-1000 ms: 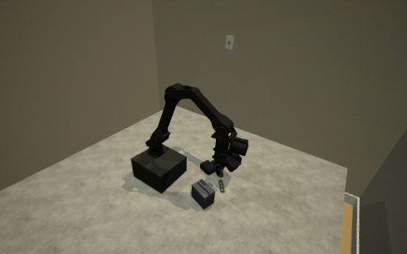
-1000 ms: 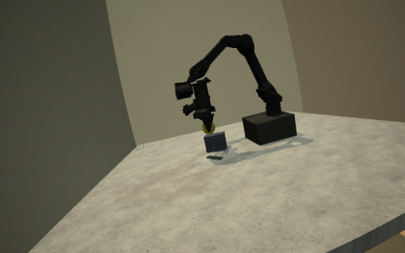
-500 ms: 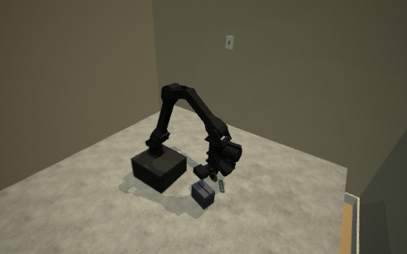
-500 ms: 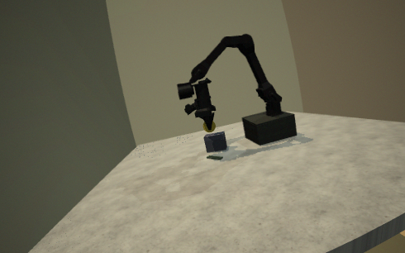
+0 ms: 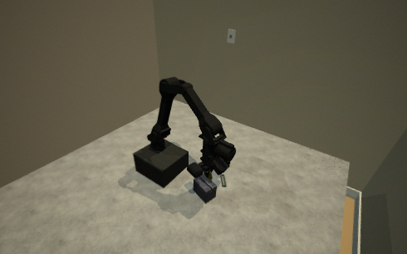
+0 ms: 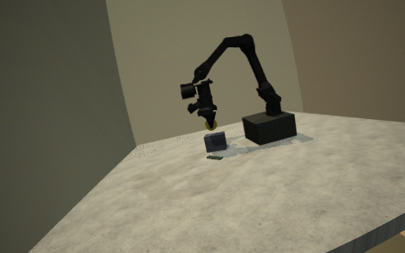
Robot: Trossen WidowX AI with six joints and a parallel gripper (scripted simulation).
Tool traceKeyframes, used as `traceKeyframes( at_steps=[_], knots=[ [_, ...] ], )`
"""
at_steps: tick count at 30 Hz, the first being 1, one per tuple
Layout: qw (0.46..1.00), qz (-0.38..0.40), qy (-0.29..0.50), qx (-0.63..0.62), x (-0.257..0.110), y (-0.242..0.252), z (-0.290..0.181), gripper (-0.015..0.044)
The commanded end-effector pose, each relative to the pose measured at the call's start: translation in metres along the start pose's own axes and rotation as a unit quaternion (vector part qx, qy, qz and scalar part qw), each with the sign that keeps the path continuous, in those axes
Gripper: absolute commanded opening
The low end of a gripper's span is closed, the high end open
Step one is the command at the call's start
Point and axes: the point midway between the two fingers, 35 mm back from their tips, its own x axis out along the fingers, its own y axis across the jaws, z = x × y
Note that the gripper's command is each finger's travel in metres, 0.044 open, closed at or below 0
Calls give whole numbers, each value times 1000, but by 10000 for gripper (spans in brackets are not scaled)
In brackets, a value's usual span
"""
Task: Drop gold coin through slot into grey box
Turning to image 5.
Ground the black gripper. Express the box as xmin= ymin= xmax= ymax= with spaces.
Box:
xmin=187 ymin=149 xmax=217 ymax=178

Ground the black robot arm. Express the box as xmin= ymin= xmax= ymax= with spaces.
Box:
xmin=147 ymin=77 xmax=236 ymax=175

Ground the gold coin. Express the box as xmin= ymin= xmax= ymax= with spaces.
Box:
xmin=205 ymin=171 xmax=213 ymax=180

